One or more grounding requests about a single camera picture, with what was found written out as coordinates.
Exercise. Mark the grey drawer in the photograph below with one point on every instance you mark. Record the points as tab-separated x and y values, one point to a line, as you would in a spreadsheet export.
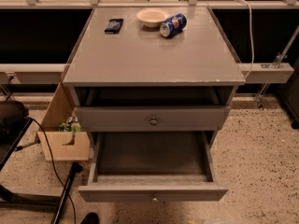
152	167
151	110

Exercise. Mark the grey drawer cabinet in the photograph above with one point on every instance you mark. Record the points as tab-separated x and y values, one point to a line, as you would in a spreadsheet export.
138	57

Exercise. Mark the grey top drawer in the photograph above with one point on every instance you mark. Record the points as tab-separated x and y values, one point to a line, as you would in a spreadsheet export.
151	110

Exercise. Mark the green white snack bags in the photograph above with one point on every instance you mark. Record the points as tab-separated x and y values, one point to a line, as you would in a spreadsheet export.
70	125

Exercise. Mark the blue Pepsi can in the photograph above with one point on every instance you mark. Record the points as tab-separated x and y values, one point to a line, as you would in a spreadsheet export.
173	25

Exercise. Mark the white ceramic bowl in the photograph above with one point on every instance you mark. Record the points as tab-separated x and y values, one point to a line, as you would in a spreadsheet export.
152	17

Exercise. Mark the plywood box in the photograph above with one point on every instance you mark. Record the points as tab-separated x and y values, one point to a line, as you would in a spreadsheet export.
60	145

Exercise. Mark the black stand leg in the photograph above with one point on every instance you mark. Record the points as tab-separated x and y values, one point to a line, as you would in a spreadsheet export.
75	169

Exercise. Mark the black shoe tip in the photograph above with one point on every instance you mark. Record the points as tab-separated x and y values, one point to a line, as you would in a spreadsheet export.
91	218

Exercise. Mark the black chair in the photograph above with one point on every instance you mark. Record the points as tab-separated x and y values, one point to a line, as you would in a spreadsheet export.
14	123

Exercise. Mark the metal strut right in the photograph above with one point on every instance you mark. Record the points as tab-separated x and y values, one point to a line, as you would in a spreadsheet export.
275	64

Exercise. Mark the metal rail beam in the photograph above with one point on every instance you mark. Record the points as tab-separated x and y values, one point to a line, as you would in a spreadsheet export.
51	73

